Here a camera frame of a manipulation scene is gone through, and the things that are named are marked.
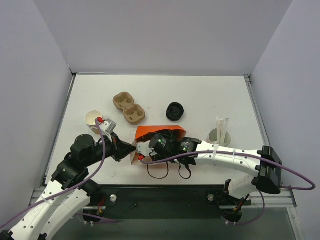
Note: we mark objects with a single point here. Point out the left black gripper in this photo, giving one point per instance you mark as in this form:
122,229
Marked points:
116,148

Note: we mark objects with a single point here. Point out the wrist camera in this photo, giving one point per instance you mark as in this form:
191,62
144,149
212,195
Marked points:
143,150
107,126

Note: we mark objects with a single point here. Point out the orange paper bag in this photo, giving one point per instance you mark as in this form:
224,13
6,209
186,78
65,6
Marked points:
145,133

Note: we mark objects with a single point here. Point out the white straw holder cup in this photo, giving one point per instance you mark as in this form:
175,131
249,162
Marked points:
212,138

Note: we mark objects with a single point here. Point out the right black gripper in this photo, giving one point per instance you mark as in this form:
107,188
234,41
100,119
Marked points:
152,135

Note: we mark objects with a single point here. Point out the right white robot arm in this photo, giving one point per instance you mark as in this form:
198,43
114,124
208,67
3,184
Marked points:
257,165

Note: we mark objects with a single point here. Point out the stack of paper cups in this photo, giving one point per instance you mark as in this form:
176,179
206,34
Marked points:
90,118

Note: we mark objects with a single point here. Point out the white wrapped straws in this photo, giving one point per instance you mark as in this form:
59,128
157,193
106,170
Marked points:
221,129

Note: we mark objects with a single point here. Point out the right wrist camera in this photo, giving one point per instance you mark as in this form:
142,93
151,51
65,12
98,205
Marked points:
143,150

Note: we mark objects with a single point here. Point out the stack of black lids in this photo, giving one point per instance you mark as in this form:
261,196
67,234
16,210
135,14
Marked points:
174,111

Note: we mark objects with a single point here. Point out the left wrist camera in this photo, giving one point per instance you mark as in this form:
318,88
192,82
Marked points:
107,126

